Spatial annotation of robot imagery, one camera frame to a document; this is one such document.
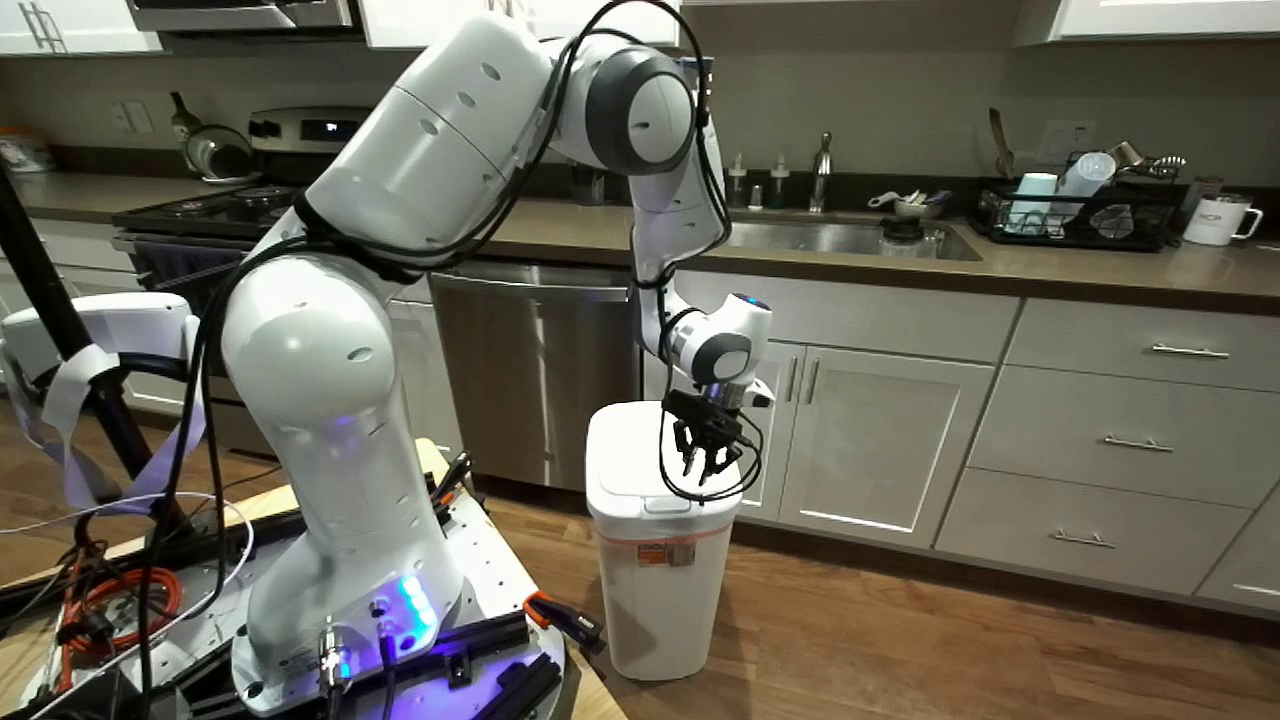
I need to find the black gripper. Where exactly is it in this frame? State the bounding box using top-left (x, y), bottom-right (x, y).
top-left (660, 384), bottom-right (752, 484)

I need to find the white plastic trash bin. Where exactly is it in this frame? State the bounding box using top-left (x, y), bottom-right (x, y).
top-left (578, 394), bottom-right (746, 687)

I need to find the narrow grey cabinet door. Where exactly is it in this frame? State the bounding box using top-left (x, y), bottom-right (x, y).
top-left (642, 332), bottom-right (808, 522)

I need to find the wide grey cabinet door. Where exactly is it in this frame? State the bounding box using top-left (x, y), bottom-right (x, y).
top-left (776, 342), bottom-right (1001, 551)

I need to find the stainless steel dishwasher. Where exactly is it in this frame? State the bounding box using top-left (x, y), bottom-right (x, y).
top-left (424, 257), bottom-right (649, 498)

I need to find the black clamp with orange tip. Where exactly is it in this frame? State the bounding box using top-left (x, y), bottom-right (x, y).
top-left (522, 590), bottom-right (607, 660)

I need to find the robot mounting table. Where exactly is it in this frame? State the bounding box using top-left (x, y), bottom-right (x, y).
top-left (0, 436), bottom-right (630, 720)

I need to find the grey false drawer panel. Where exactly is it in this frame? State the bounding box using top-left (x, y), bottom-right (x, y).
top-left (670, 267), bottom-right (1025, 369)

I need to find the stainless steel kitchen sink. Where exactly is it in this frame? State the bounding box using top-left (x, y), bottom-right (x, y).
top-left (714, 213), bottom-right (985, 267)

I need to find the grey cabinet beside dishwasher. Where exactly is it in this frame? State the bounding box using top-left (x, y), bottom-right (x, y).
top-left (381, 274), bottom-right (466, 460)

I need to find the chrome sink faucet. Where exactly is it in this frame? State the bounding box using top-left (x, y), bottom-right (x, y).
top-left (802, 126), bottom-right (840, 219)

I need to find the sponge holder by sink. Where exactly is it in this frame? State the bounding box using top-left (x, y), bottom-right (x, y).
top-left (865, 182), bottom-right (955, 246)

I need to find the grey bottom drawer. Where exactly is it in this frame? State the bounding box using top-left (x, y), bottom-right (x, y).
top-left (933, 463), bottom-right (1258, 599)

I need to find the tall grey drawer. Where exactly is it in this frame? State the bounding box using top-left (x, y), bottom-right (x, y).
top-left (965, 363), bottom-right (1280, 512)

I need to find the black dish rack with dishes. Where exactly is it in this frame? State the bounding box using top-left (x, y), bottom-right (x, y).
top-left (973, 140), bottom-right (1194, 257)

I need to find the shallow grey drawer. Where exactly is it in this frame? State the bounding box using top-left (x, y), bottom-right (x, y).
top-left (1004, 295), bottom-right (1280, 401)

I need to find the black and steel stove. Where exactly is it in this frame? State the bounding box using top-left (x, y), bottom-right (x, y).
top-left (115, 105), bottom-right (390, 463)

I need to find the grey cabinet front at edge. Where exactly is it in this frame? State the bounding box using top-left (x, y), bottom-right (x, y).
top-left (1192, 484), bottom-right (1280, 619)

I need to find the white mug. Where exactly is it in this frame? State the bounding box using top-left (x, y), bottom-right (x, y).
top-left (1181, 191), bottom-right (1267, 253)

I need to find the dark kettle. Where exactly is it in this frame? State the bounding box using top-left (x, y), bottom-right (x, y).
top-left (162, 87), bottom-right (258, 187)

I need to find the steel range hood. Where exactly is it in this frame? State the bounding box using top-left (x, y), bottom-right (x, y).
top-left (124, 0), bottom-right (361, 34)

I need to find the black tripod pole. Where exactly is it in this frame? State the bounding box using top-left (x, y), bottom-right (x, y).
top-left (0, 165), bottom-right (176, 529)

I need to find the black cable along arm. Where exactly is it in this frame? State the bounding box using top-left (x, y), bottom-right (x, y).
top-left (132, 0), bottom-right (771, 700)

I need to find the orange coiled cable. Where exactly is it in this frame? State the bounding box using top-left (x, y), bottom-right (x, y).
top-left (50, 565), bottom-right (188, 663)

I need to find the white strapped device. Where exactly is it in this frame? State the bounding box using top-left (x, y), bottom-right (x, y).
top-left (0, 288), bottom-right (214, 518)

